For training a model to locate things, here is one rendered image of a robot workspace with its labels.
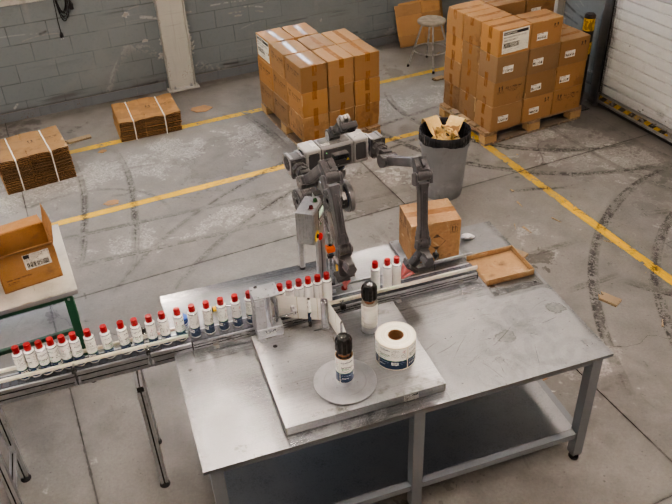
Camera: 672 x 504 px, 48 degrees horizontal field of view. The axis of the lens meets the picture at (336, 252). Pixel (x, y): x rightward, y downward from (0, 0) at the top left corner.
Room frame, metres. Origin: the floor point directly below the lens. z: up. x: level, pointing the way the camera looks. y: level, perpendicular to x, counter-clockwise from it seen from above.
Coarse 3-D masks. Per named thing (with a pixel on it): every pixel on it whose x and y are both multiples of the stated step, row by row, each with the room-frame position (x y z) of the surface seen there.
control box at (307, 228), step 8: (304, 200) 3.35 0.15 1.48; (312, 200) 3.34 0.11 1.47; (320, 200) 3.34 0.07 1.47; (304, 208) 3.27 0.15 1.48; (296, 216) 3.23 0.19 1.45; (304, 216) 3.22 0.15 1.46; (312, 216) 3.21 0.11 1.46; (296, 224) 3.23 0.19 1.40; (304, 224) 3.22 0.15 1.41; (312, 224) 3.21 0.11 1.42; (296, 232) 3.24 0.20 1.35; (304, 232) 3.22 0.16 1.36; (312, 232) 3.21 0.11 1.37; (320, 232) 3.29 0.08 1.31; (304, 240) 3.22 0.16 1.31; (312, 240) 3.21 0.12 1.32
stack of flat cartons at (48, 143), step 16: (48, 128) 6.75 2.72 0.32; (0, 144) 6.47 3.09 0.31; (16, 144) 6.45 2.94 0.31; (32, 144) 6.44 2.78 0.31; (48, 144) 6.42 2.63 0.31; (64, 144) 6.40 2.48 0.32; (0, 160) 6.15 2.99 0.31; (16, 160) 6.15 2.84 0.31; (32, 160) 6.20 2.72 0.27; (48, 160) 6.27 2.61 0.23; (64, 160) 6.33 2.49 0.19; (0, 176) 6.37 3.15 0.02; (16, 176) 6.12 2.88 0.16; (32, 176) 6.19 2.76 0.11; (48, 176) 6.24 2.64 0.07; (64, 176) 6.30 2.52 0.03; (16, 192) 6.10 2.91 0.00
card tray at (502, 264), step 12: (480, 252) 3.65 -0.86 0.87; (492, 252) 3.68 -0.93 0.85; (504, 252) 3.69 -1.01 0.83; (516, 252) 3.66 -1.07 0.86; (480, 264) 3.58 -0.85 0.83; (492, 264) 3.58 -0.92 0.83; (504, 264) 3.57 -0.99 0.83; (516, 264) 3.57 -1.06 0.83; (528, 264) 3.53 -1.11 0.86; (480, 276) 3.47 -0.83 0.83; (492, 276) 3.46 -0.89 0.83; (504, 276) 3.41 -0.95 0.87; (516, 276) 3.44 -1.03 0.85
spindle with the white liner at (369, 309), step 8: (368, 288) 2.98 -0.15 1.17; (376, 288) 2.99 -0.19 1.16; (368, 296) 2.97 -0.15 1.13; (376, 296) 2.99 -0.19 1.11; (368, 304) 2.98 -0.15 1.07; (376, 304) 2.98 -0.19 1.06; (368, 312) 2.97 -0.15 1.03; (376, 312) 2.98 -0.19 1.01; (368, 320) 2.97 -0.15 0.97; (376, 320) 2.98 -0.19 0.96; (368, 328) 2.97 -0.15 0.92; (376, 328) 2.99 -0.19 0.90
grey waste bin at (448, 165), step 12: (420, 144) 5.76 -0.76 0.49; (468, 144) 5.71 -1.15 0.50; (432, 156) 5.63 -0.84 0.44; (444, 156) 5.59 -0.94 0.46; (456, 156) 5.60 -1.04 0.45; (432, 168) 5.64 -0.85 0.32; (444, 168) 5.61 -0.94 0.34; (456, 168) 5.62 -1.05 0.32; (444, 180) 5.61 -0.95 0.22; (456, 180) 5.63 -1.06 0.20; (432, 192) 5.65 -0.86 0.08; (444, 192) 5.61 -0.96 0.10; (456, 192) 5.65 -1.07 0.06
